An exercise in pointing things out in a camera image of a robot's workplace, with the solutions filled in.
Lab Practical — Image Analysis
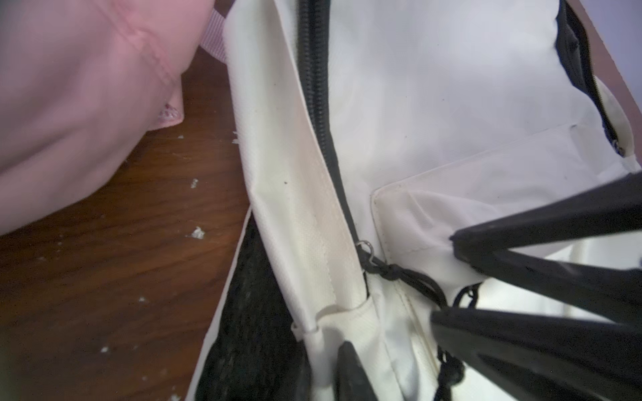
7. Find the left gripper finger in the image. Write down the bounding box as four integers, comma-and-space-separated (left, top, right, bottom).
336, 341, 378, 401

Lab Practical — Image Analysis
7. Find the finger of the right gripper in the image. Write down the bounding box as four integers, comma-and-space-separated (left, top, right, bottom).
431, 308, 641, 400
451, 173, 641, 326

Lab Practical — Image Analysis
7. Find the pink backpack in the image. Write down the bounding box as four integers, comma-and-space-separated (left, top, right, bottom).
1, 1, 214, 233

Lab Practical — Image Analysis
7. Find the cream canvas backpack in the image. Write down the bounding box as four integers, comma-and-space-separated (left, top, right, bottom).
187, 1, 641, 400

